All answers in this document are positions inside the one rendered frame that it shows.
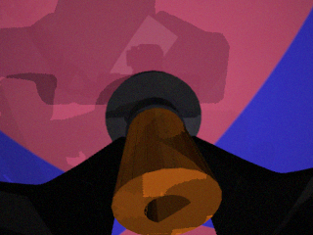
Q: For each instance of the orange tapered knob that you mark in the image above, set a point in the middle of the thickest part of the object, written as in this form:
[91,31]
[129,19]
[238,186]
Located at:
[164,186]

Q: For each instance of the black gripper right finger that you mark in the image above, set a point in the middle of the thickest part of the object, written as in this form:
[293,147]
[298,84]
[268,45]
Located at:
[255,200]

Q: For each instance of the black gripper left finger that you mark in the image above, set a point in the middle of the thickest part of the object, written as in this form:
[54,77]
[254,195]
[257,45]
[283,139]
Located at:
[78,202]

